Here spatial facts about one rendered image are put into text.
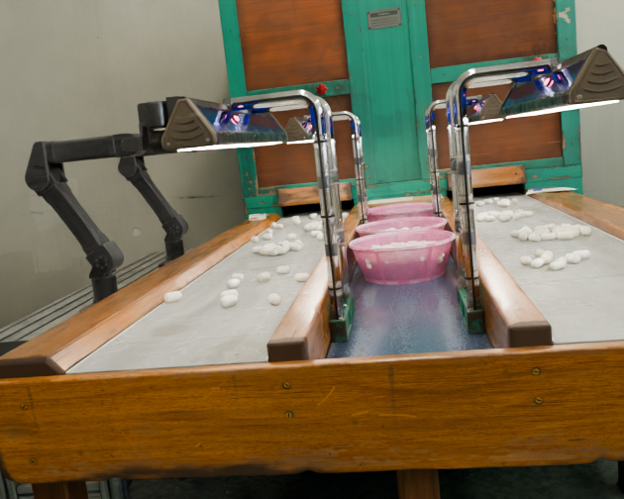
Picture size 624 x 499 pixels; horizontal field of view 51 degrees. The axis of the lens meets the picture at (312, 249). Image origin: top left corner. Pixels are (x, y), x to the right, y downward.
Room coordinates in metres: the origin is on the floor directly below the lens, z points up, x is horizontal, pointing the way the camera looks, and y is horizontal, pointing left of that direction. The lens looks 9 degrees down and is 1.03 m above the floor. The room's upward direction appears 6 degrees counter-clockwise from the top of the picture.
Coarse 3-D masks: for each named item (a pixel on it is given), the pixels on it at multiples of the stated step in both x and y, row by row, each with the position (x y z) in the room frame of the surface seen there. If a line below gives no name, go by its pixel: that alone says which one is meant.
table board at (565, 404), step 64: (0, 384) 0.90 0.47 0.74; (64, 384) 0.88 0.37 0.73; (128, 384) 0.87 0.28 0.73; (192, 384) 0.85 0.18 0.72; (256, 384) 0.84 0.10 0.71; (320, 384) 0.83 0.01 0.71; (384, 384) 0.81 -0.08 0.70; (448, 384) 0.80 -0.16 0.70; (512, 384) 0.79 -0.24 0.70; (576, 384) 0.78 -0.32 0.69; (0, 448) 0.90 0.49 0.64; (64, 448) 0.88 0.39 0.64; (128, 448) 0.87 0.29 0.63; (192, 448) 0.85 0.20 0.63; (256, 448) 0.84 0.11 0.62; (320, 448) 0.83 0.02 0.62; (384, 448) 0.82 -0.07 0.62; (448, 448) 0.80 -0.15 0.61; (512, 448) 0.79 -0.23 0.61; (576, 448) 0.78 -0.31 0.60
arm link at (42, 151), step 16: (48, 144) 1.66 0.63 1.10; (64, 144) 1.66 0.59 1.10; (80, 144) 1.66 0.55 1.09; (96, 144) 1.65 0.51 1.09; (112, 144) 1.64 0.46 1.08; (32, 160) 1.65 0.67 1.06; (48, 160) 1.73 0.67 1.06; (64, 160) 1.67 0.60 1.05; (32, 176) 1.65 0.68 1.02; (48, 176) 1.65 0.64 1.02
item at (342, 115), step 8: (336, 112) 2.10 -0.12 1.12; (344, 112) 2.09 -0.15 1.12; (336, 120) 2.25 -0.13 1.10; (352, 120) 2.08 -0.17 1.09; (352, 128) 2.09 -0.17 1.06; (360, 128) 2.24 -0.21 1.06; (352, 136) 2.09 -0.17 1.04; (360, 136) 2.23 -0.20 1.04; (360, 144) 2.23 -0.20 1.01; (360, 152) 2.09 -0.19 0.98; (360, 160) 2.09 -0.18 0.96; (360, 168) 2.08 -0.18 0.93; (360, 176) 2.08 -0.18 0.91; (360, 184) 2.08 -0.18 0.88; (360, 192) 2.08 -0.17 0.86; (360, 200) 2.09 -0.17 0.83; (360, 208) 2.09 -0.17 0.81; (360, 216) 2.09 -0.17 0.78; (368, 216) 2.24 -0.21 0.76
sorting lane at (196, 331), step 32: (288, 224) 2.45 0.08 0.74; (256, 256) 1.76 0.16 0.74; (288, 256) 1.70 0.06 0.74; (320, 256) 1.65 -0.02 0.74; (192, 288) 1.42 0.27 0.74; (224, 288) 1.38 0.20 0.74; (256, 288) 1.34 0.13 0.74; (288, 288) 1.31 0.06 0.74; (160, 320) 1.16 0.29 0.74; (192, 320) 1.13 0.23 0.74; (224, 320) 1.11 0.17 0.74; (256, 320) 1.08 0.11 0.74; (96, 352) 0.99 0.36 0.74; (128, 352) 0.97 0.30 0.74; (160, 352) 0.95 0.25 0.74; (192, 352) 0.93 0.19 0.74; (224, 352) 0.92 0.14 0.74; (256, 352) 0.90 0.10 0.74
